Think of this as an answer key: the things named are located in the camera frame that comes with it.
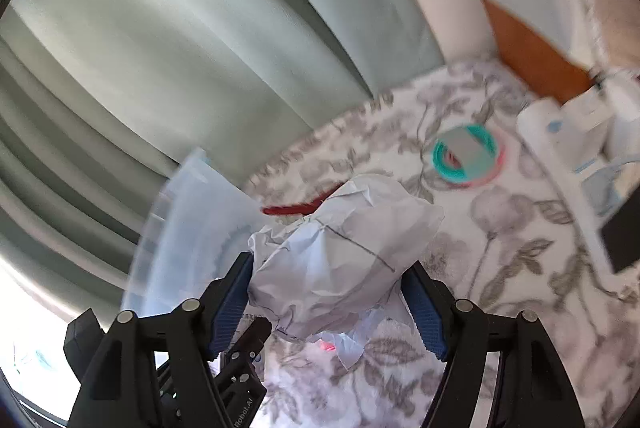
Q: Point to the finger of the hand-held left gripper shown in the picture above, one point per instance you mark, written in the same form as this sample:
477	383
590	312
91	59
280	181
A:
240	368
257	333

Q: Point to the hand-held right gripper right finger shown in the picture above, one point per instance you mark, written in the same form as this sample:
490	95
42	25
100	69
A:
425	313

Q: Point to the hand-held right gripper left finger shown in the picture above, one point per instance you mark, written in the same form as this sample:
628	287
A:
230	308

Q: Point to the clear plastic storage bin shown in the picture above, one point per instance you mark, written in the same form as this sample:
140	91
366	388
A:
190	233

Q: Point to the white paper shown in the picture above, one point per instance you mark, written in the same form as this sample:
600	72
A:
340	258

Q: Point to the red hair claw clip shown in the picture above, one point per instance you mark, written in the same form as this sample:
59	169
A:
290	209

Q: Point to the black power adapter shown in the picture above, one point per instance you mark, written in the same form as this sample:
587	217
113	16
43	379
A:
622	243

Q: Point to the white power strip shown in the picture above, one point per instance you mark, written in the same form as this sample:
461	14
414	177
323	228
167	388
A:
540	123

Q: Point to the white charger plug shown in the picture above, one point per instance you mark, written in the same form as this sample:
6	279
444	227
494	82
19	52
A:
585	113

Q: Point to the pale green curtain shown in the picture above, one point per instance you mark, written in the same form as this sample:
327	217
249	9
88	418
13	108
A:
200	33

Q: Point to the wooden cabinet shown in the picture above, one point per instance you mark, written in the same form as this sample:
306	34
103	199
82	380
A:
530	53

